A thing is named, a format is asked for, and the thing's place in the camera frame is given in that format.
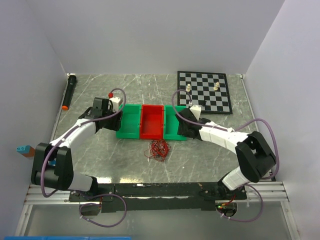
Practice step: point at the green plastic bin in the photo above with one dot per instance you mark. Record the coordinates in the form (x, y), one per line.
(170, 125)
(130, 122)

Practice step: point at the black marker orange cap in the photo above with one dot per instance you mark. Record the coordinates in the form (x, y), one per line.
(71, 85)

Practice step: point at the left cream chess piece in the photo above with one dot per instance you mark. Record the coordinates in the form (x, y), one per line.
(188, 88)

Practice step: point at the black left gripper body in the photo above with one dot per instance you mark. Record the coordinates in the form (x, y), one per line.
(113, 122)

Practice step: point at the left green plastic bin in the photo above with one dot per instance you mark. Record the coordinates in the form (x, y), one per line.
(130, 122)

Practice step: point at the right green plastic bin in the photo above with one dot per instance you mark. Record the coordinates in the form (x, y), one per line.
(170, 125)

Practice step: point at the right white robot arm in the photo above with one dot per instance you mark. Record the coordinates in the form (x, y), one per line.
(254, 155)

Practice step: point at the blue and orange toy block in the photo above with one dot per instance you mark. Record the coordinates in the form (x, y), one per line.
(26, 150)

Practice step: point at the right cream chess piece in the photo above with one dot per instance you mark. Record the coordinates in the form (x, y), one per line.
(216, 86)

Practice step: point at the cream chess piece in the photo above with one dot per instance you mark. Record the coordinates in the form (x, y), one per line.
(216, 86)
(188, 88)

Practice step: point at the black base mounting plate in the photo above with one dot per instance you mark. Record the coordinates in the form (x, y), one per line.
(160, 196)

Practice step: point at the black and white chessboard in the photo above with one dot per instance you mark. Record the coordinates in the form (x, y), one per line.
(202, 88)

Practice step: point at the aluminium frame rail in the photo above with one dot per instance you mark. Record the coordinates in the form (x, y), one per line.
(269, 191)

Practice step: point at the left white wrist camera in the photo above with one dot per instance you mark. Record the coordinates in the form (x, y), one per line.
(114, 102)

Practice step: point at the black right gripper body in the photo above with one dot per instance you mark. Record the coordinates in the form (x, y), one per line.
(183, 130)

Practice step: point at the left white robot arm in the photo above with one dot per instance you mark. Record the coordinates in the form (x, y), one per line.
(53, 164)

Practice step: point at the red plastic bin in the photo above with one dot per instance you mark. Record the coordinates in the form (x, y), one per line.
(151, 122)

